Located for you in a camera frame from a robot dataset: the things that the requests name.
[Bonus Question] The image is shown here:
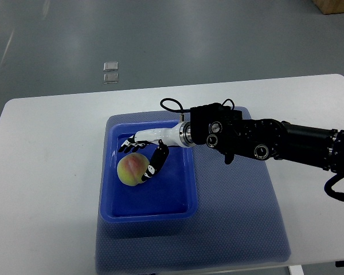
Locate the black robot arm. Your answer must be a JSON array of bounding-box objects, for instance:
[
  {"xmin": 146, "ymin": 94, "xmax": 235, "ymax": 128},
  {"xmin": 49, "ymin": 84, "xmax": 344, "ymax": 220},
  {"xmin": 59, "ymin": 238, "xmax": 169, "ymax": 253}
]
[{"xmin": 176, "ymin": 99, "xmax": 344, "ymax": 202}]

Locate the lower metal floor plate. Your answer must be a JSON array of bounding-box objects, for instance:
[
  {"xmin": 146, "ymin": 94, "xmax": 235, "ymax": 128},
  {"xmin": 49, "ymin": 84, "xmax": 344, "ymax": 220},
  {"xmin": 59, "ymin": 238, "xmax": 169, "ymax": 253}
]
[{"xmin": 103, "ymin": 73, "xmax": 119, "ymax": 84}]

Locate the yellow red peach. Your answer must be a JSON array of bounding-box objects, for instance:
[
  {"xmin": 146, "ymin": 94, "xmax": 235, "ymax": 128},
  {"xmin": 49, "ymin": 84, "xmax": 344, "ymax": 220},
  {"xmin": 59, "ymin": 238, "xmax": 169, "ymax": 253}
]
[{"xmin": 117, "ymin": 152, "xmax": 150, "ymax": 186}]

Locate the blue plastic tray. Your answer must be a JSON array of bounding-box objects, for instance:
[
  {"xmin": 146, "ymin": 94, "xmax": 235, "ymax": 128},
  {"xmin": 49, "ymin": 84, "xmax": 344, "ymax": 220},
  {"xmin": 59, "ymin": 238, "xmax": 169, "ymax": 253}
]
[{"xmin": 99, "ymin": 120, "xmax": 198, "ymax": 224}]

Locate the wooden box corner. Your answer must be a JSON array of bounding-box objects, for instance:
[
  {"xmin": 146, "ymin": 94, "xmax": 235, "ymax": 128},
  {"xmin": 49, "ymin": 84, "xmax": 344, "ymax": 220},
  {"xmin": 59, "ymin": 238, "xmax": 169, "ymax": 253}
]
[{"xmin": 312, "ymin": 0, "xmax": 344, "ymax": 15}]

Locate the blue grey cloth mat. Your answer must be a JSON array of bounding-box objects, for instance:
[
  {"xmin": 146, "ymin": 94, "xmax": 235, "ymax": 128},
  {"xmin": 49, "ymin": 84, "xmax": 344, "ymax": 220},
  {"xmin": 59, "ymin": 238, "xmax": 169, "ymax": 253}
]
[{"xmin": 95, "ymin": 111, "xmax": 291, "ymax": 274}]

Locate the metal floor plate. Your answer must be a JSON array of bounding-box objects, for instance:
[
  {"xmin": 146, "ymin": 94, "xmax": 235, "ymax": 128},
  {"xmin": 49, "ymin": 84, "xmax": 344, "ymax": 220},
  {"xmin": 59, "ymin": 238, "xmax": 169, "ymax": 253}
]
[
  {"xmin": 103, "ymin": 61, "xmax": 118, "ymax": 72},
  {"xmin": 103, "ymin": 73, "xmax": 119, "ymax": 84}
]

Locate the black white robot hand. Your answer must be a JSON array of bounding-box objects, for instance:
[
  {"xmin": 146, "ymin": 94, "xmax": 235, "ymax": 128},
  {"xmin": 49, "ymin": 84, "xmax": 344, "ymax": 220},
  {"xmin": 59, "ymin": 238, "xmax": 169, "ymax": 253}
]
[{"xmin": 119, "ymin": 121, "xmax": 195, "ymax": 182}]

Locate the upper metal floor plate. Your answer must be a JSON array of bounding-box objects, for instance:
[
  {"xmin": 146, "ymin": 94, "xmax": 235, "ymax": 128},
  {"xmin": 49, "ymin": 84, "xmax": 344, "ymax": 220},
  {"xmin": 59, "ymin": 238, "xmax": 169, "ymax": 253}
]
[{"xmin": 103, "ymin": 61, "xmax": 118, "ymax": 72}]

